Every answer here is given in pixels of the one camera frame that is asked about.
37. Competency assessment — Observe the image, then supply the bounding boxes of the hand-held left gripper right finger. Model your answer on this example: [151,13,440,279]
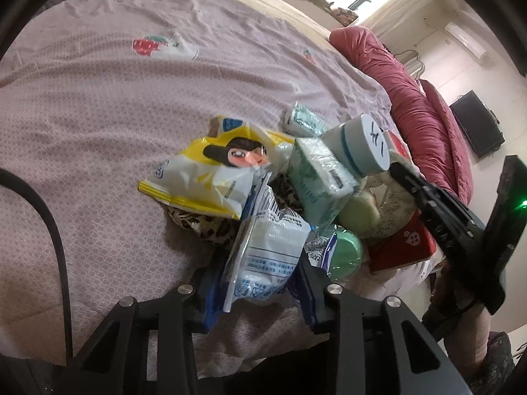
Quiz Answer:
[294,251,474,395]

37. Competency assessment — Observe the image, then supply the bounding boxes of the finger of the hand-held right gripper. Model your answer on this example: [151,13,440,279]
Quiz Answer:
[389,163,482,256]

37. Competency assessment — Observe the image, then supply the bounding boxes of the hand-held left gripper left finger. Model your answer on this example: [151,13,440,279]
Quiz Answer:
[58,255,231,395]

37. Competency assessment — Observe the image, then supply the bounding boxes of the red cardboard box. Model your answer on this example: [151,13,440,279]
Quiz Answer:
[368,129,438,275]

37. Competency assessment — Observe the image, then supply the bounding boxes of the green egg sponge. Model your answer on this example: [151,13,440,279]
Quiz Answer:
[326,230,365,284]

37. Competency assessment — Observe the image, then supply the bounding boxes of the leopard print scrunchie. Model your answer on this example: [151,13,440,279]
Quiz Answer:
[166,172,306,250]

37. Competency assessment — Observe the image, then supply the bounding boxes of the white blue printed packet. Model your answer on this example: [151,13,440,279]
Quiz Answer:
[220,183,312,314]

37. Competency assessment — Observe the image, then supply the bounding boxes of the white bottle with blue lid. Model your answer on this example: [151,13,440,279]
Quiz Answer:
[321,114,390,177]

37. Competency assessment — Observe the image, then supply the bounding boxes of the green tissue pack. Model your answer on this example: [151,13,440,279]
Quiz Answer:
[286,137,360,232]

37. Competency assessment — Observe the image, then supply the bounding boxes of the yellow wet wipes packet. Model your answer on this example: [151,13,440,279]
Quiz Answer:
[138,114,295,221]

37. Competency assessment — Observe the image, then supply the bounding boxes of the person's right forearm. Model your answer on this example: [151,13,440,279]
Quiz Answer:
[444,308,516,385]

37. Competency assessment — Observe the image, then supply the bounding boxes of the pale speckled cloth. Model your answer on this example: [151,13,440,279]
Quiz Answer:
[361,151,418,240]

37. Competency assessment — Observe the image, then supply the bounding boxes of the black television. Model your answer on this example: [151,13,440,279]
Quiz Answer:
[450,91,505,159]

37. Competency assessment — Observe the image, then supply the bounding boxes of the red quilt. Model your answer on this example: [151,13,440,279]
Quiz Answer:
[329,25,475,199]

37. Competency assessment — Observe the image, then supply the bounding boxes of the small patterned tissue pack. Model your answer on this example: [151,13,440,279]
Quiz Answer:
[284,101,327,137]

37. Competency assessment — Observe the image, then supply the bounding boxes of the white air conditioner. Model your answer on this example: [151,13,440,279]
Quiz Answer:
[444,22,487,60]

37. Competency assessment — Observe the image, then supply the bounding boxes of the cream curtain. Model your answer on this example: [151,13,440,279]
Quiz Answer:
[361,0,438,47]

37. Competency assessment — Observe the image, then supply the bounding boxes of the pink strawberry print bedsheet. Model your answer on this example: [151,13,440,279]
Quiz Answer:
[0,0,437,379]

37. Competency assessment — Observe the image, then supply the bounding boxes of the clothes pile on windowsill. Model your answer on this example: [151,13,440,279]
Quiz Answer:
[269,0,360,26]

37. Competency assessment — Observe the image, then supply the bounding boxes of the yellow blanket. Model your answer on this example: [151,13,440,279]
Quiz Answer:
[135,0,343,55]

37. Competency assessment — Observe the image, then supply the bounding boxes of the black cable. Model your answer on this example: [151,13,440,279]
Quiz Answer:
[0,168,75,369]

